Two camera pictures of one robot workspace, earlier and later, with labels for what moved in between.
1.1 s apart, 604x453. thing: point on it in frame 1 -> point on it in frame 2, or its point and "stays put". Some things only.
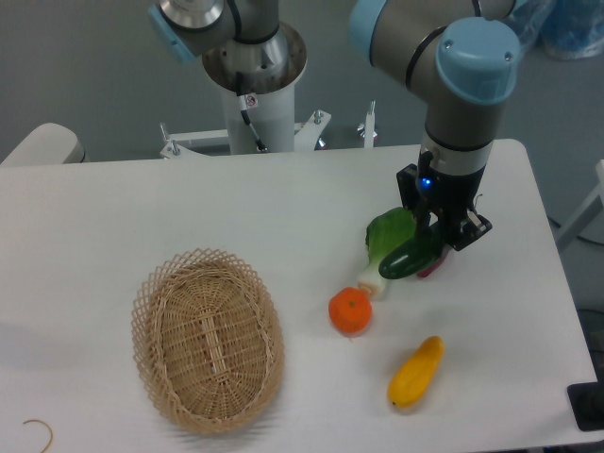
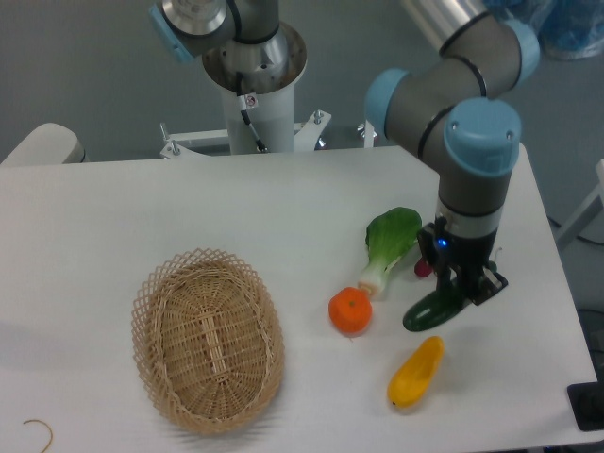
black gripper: [451, 197] -> [443, 251]
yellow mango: [411, 376] stays put
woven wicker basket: [209, 340] stays put
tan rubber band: [51, 440] stays put
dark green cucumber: [412, 259] -> [438, 306]
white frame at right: [591, 210] stays put
